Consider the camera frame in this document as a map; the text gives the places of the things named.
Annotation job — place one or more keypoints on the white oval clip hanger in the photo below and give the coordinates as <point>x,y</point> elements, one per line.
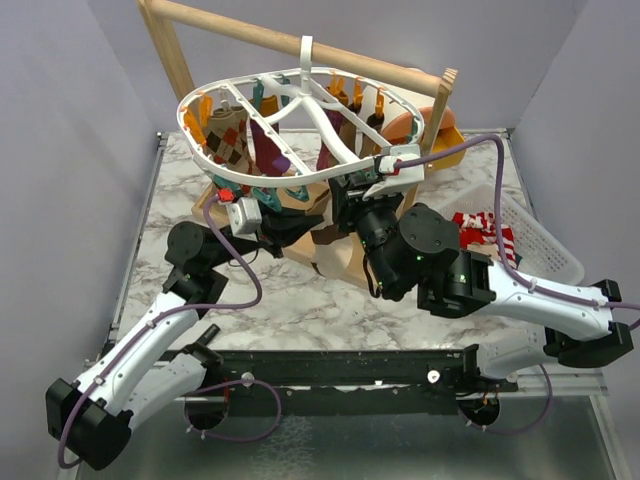
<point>301,129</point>

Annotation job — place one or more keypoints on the white plastic basket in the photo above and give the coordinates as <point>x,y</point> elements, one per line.
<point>542,255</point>

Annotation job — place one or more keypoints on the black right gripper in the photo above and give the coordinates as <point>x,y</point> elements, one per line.
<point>347,202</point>

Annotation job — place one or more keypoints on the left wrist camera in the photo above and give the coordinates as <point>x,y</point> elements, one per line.
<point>243,212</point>

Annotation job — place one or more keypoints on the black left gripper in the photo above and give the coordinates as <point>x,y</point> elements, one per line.
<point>282,228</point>

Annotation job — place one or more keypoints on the argyle patterned sock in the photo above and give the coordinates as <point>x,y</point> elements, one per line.
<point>227,142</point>

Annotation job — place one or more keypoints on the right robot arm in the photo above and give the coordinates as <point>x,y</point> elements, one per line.
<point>420,251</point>

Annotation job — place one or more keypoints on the toy drawer cabinet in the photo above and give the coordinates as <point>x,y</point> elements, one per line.
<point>397,125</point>

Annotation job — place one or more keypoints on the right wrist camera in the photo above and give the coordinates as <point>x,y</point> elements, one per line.
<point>397,171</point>

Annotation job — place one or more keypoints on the teal clothespin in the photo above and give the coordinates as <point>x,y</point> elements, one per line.
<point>268,197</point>
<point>299,193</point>

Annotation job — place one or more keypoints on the orange clothespin holding socks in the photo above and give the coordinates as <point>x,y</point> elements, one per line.
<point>357,96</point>

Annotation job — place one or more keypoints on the red white striped sock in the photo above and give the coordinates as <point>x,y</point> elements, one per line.
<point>477,232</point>

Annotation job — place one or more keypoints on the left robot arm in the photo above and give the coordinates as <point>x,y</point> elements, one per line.
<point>93,417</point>

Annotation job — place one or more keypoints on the wooden hanger rack stand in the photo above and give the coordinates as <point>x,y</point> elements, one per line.
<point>160,18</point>

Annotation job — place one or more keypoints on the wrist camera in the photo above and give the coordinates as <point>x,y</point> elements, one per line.
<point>243,212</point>
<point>397,171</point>

